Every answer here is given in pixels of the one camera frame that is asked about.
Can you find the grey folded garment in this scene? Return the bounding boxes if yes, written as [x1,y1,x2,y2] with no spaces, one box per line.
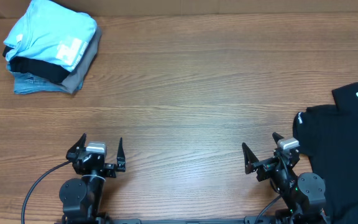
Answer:
[62,27,102,94]

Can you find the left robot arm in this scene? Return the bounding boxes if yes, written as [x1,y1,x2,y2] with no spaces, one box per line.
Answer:
[59,134,126,223]

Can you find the light blue folded t-shirt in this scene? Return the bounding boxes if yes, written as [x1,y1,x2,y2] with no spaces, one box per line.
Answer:
[4,0,97,72]

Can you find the black polo shirt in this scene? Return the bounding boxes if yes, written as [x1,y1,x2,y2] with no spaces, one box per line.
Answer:
[293,82,358,224]

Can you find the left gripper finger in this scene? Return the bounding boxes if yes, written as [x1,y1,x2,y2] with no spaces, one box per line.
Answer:
[116,138,126,172]
[66,133,86,162]

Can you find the black folded garment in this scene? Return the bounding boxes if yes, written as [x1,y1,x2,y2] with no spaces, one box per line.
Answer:
[9,57,70,83]

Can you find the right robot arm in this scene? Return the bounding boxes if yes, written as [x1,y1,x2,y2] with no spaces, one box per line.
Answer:
[242,132,331,224]

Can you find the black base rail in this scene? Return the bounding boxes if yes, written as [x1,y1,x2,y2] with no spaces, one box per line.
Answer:
[113,216,279,224]

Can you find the blue denim folded jeans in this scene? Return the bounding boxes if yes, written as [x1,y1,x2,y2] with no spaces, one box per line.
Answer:
[6,63,83,95]

